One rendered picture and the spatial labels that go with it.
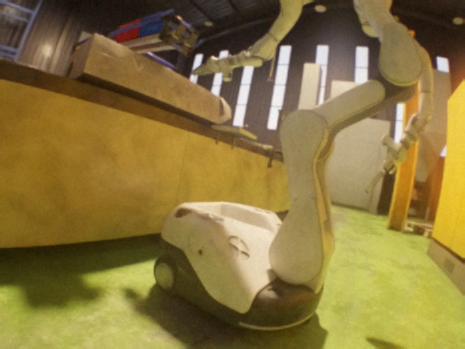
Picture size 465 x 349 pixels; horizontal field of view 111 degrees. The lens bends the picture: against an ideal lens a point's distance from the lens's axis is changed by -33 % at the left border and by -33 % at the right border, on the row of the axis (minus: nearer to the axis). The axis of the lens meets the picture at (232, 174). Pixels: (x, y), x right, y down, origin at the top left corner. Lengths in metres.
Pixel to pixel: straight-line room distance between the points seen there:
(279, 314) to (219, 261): 0.24
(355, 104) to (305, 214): 0.39
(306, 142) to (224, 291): 0.52
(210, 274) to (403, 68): 0.88
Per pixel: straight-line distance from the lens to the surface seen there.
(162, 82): 1.30
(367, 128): 7.07
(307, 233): 0.75
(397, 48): 0.88
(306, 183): 0.75
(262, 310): 0.73
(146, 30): 1.51
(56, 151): 1.02
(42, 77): 1.01
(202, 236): 0.75
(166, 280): 0.94
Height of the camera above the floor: 0.55
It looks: 2 degrees down
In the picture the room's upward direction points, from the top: 11 degrees clockwise
